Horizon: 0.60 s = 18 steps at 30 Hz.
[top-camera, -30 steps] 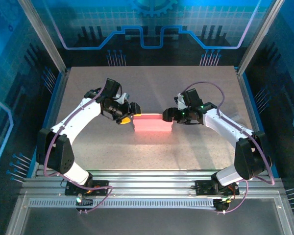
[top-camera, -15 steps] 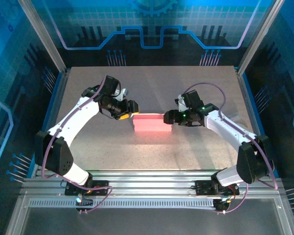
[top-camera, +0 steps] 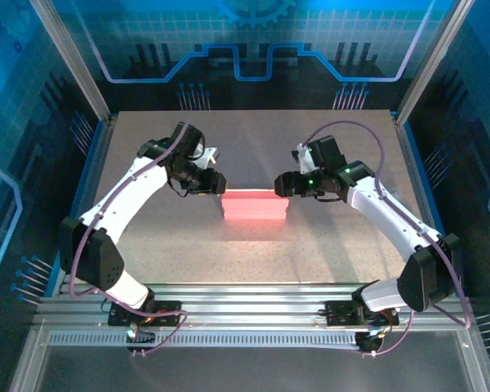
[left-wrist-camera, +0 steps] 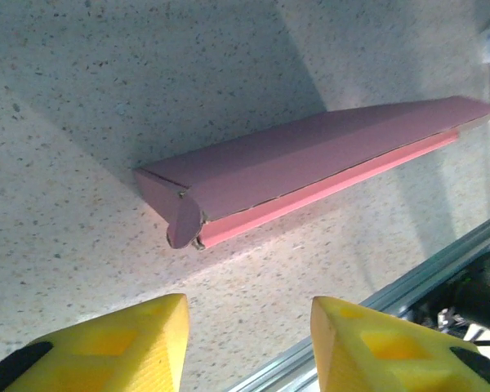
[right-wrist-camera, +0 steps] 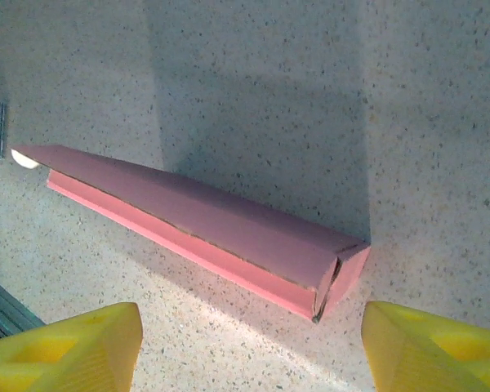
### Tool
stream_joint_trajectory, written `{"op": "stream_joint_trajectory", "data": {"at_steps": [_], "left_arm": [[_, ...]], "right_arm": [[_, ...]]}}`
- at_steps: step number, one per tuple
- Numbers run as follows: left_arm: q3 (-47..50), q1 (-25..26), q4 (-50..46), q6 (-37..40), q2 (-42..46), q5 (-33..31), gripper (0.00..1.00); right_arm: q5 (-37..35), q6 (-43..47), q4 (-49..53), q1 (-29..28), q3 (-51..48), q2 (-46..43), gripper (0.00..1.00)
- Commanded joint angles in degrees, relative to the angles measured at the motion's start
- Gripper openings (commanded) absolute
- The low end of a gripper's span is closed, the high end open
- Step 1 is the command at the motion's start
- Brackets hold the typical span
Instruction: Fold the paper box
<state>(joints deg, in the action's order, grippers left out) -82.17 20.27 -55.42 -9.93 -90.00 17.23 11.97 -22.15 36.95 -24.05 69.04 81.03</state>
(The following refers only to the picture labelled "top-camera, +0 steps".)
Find pink paper box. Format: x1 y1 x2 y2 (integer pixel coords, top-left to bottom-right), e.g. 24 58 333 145
219 187 292 224

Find aluminium mounting rails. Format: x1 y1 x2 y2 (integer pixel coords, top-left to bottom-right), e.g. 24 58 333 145
34 282 477 332

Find small black connector module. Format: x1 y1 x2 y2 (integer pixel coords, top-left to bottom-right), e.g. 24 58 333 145
125 324 157 355
355 329 384 355

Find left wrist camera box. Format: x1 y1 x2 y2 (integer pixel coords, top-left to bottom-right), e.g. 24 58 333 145
196 145 221 169

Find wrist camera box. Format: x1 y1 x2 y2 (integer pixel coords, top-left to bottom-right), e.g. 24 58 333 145
196 145 221 169
291 141 316 175

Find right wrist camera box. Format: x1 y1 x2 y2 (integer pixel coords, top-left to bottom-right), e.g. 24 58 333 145
291 141 316 175

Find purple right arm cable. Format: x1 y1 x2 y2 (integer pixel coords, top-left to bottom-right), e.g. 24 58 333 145
308 119 473 359

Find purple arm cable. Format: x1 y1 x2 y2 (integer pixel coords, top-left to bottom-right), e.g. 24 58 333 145
67 121 189 359
308 119 473 359

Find aluminium table side rail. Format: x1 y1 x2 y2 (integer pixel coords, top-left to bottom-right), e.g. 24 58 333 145
393 114 458 295
51 116 118 297

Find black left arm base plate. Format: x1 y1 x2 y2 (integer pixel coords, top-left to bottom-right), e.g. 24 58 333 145
107 300 184 327

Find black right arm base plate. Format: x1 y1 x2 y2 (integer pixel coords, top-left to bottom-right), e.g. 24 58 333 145
324 300 401 327

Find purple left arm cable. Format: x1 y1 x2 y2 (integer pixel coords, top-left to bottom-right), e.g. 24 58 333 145
67 121 189 359

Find slotted grey cable duct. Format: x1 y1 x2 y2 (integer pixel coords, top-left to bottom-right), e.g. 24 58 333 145
47 331 363 349

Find aluminium frame post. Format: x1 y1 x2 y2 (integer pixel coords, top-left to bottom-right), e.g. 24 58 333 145
27 0 112 123
394 0 477 126

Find aluminium lower frame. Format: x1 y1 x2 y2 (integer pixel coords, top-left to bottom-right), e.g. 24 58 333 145
7 318 490 392

